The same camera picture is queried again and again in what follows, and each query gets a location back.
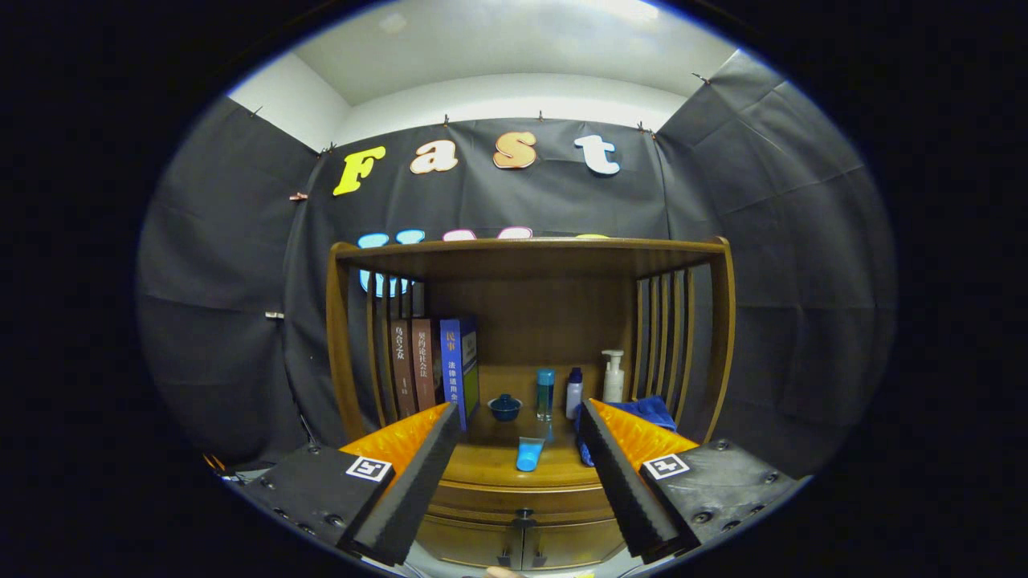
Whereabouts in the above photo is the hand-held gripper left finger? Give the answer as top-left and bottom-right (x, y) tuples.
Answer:
(241, 401), (465, 568)

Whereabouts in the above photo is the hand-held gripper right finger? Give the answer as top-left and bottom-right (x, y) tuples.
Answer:
(577, 398), (808, 565)

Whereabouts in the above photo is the wooden drawer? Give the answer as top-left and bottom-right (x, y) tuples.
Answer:
(428, 480), (618, 527)

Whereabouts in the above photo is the wooden countertop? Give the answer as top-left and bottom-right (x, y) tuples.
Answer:
(444, 365), (643, 489)

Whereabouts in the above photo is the wooden cabinet door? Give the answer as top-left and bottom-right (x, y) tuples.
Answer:
(522, 518), (629, 572)
(414, 518), (523, 572)

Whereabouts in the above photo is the wooden cabinet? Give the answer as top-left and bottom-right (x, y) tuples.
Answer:
(325, 236), (736, 572)

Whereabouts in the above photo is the folded blue towel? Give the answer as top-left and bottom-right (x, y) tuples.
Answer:
(572, 395), (678, 468)

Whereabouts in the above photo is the white pump bottle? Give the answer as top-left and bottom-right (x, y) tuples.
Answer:
(602, 349), (626, 404)

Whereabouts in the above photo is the blue book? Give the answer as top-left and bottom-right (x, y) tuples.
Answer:
(439, 316), (481, 433)

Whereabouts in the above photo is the brown book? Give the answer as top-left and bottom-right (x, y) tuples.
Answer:
(390, 320), (418, 420)
(410, 318), (441, 412)

